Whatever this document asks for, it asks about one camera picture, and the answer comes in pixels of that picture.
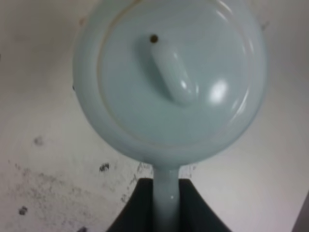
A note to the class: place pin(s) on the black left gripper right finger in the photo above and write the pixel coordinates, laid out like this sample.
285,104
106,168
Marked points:
195,214

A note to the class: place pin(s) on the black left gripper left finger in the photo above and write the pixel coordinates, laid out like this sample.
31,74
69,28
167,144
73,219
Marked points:
137,215

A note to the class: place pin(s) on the light blue porcelain teapot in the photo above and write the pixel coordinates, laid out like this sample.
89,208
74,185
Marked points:
169,83

